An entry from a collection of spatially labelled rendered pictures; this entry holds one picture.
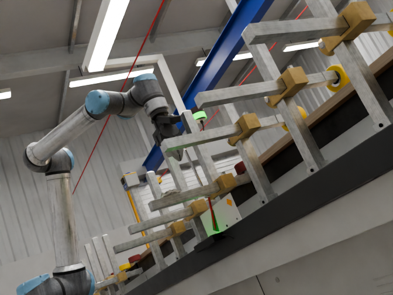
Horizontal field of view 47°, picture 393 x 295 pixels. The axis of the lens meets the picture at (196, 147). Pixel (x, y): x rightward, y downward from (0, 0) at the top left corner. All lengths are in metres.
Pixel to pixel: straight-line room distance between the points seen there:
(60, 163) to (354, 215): 1.44
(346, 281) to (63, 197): 1.30
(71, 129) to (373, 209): 1.21
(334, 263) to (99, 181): 8.81
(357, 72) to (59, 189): 1.53
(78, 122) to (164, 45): 6.80
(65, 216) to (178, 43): 6.76
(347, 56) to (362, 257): 0.67
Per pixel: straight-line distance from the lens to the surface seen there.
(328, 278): 1.65
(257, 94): 1.17
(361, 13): 1.07
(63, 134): 1.92
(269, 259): 1.51
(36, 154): 2.08
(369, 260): 1.50
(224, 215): 1.61
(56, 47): 7.98
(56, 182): 2.21
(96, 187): 10.13
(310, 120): 1.45
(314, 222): 1.30
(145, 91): 1.75
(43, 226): 9.78
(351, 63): 1.09
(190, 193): 1.53
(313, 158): 1.21
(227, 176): 1.57
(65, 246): 2.21
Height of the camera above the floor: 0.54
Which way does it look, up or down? 17 degrees up
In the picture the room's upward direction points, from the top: 23 degrees counter-clockwise
